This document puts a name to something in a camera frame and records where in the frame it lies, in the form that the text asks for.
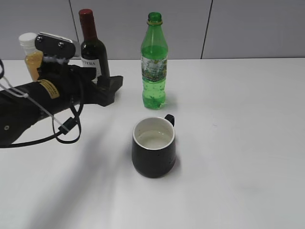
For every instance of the orange juice bottle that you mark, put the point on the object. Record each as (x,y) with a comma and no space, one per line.
(33,56)

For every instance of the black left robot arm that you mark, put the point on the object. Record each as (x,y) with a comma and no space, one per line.
(19,111)

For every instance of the black mug white inside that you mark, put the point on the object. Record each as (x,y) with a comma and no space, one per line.
(154,146)

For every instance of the green sprite bottle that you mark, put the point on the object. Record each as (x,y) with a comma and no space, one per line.
(154,54)

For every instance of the red wine bottle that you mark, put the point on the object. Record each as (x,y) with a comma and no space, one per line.
(93,51)

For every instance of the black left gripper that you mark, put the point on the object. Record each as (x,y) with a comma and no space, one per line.
(62,85)

